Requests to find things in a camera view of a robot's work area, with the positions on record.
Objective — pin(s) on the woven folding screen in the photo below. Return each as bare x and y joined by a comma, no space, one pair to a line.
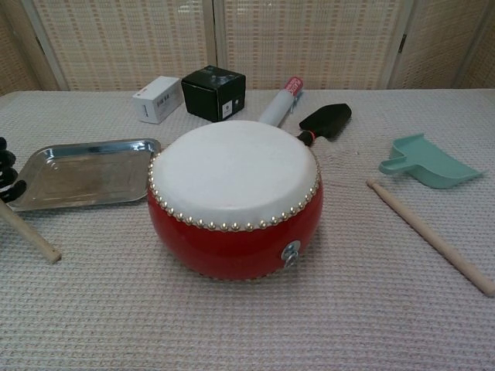
116,38

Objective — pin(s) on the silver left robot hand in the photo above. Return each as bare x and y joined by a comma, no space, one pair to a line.
9,181

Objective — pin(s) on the teal plastic dustpan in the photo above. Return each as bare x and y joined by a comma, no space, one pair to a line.
437,166

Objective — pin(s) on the red drum with white skin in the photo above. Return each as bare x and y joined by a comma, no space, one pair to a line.
232,247

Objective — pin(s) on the white tube red cap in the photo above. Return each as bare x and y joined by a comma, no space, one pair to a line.
276,106

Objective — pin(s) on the square stainless steel tray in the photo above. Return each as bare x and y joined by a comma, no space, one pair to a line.
85,181

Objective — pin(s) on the beige woven tablecloth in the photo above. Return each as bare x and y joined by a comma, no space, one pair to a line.
247,328

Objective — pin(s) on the wooden drumstick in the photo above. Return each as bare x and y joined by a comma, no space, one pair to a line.
33,235
425,235

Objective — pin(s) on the black cardboard box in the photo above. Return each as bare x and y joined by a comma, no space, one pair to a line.
209,102

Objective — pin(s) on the white cardboard box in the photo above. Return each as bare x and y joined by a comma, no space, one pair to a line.
154,102

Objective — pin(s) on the black garden trowel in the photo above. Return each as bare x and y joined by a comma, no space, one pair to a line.
328,118

